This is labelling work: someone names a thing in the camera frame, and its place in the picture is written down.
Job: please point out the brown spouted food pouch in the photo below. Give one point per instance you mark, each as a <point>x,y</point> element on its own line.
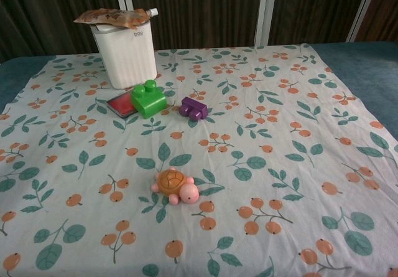
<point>113,16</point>

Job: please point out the dark striped curtain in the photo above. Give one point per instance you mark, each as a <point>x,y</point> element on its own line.
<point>199,12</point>

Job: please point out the white ribbed plastic bin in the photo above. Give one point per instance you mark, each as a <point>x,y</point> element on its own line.
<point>124,56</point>

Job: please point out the purple toy building block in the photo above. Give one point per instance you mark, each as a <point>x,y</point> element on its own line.
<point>194,108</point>

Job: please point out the pink turtle toy brown shell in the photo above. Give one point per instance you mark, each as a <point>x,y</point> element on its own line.
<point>180,187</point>

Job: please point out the red ink pad case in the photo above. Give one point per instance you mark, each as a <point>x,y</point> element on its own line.
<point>119,103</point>

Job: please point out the floral leaf print tablecloth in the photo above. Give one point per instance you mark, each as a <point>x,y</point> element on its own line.
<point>217,165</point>

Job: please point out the green toy building block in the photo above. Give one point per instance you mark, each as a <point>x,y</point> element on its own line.
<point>147,101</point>

